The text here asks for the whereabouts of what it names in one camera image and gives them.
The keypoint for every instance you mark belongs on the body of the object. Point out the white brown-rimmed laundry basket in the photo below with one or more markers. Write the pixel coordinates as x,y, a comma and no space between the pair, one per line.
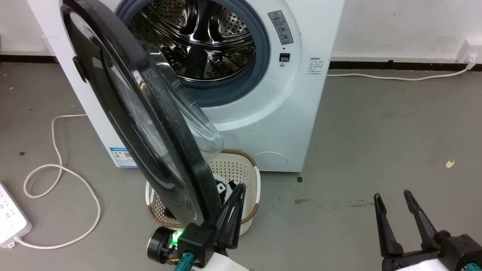
243,171

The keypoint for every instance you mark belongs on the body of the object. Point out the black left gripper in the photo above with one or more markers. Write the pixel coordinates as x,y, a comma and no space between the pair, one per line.
196,242

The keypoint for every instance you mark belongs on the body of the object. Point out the black round wrist module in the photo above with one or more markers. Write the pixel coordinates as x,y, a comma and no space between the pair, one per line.
160,246

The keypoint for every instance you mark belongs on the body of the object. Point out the white front-load washing machine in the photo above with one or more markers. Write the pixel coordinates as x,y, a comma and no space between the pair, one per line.
271,120

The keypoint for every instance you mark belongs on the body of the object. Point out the white power strip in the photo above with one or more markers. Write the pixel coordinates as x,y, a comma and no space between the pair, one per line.
9,218

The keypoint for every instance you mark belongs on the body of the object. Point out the white wall socket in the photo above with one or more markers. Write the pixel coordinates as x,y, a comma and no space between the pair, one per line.
469,49

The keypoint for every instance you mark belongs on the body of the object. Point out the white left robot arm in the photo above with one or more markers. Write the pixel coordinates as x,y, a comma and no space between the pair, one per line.
222,263

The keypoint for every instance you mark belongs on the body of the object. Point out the round white filter cover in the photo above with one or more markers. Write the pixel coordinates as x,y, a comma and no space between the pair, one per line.
270,159

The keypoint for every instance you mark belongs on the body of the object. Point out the steel perforated washer drum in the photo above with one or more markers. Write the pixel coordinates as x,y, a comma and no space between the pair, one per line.
196,41

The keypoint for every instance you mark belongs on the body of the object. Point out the black round glass washer door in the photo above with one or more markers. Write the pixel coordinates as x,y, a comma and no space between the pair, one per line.
94,26

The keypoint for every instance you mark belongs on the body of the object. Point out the yellow paper scrap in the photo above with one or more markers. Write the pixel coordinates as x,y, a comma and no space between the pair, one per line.
450,163

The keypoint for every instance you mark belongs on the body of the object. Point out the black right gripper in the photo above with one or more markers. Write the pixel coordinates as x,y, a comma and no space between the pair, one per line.
461,250

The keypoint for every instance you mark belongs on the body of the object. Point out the blue white energy label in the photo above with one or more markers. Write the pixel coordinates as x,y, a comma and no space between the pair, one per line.
122,157

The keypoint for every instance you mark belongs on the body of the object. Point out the grey warning sticker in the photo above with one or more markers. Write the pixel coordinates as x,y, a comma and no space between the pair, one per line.
280,27

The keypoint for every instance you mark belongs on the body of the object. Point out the black door latch socket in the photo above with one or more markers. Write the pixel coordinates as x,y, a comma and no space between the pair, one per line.
284,57

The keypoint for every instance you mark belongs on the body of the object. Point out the white black item in basket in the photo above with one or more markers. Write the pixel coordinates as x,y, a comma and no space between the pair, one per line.
221,186

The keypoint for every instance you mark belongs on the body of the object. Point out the grey-blue rubber door gasket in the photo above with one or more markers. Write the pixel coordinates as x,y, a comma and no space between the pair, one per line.
241,88

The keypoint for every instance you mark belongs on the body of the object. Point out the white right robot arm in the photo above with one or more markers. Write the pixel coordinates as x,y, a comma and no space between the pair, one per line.
421,265

